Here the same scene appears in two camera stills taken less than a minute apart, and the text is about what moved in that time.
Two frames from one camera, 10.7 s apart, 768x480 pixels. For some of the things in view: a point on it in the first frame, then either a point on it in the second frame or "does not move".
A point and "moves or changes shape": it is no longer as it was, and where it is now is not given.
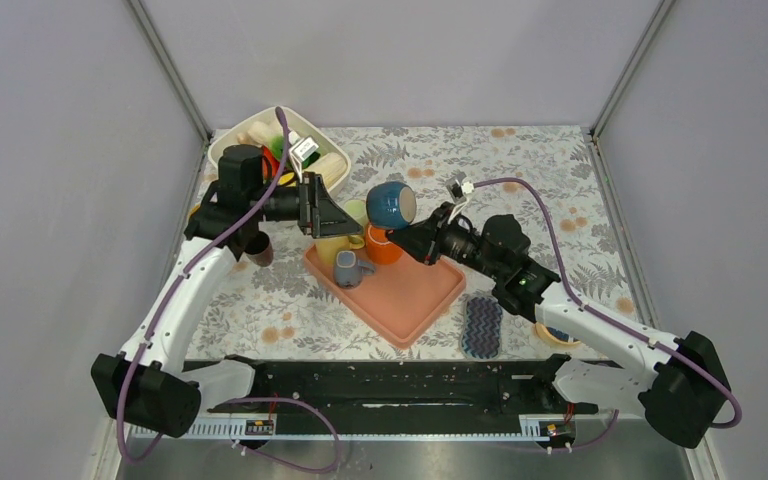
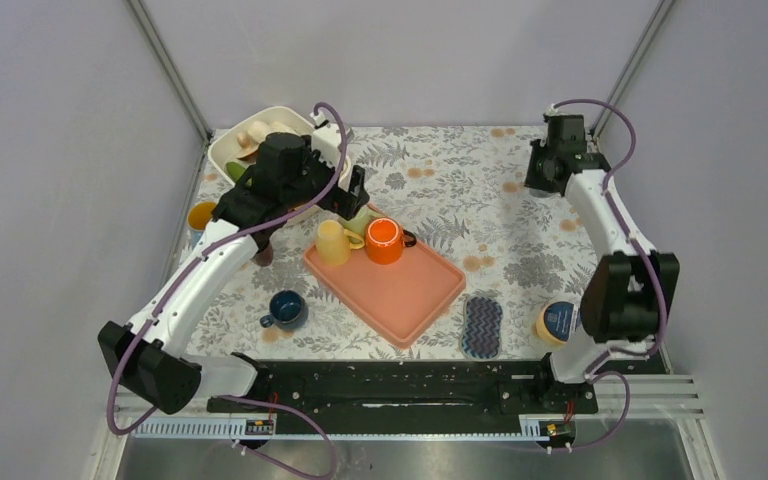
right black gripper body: (461, 244) -> (536, 177)
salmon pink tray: (400, 299) does not move
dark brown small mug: (263, 254) does not move
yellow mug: (330, 245) does not move
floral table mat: (545, 175) does not move
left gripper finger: (327, 214) -> (357, 187)
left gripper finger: (331, 221) -> (347, 205)
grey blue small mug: (349, 270) moves or changes shape
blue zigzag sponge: (481, 331) does not move
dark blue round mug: (390, 204) -> (288, 310)
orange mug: (379, 249) does not move
